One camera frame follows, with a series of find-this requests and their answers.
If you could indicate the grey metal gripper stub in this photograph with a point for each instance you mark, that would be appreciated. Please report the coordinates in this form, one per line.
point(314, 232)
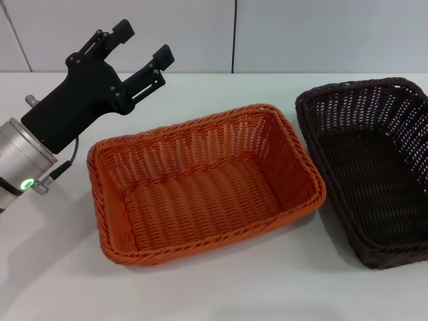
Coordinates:
point(31, 101)

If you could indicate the dark brown woven basket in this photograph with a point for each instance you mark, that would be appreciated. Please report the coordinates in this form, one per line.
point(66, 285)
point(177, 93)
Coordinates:
point(374, 174)

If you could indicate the orange woven basket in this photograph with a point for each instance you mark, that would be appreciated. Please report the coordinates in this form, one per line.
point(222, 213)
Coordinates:
point(207, 187)

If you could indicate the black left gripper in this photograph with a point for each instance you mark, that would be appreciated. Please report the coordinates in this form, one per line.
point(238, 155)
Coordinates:
point(80, 97)

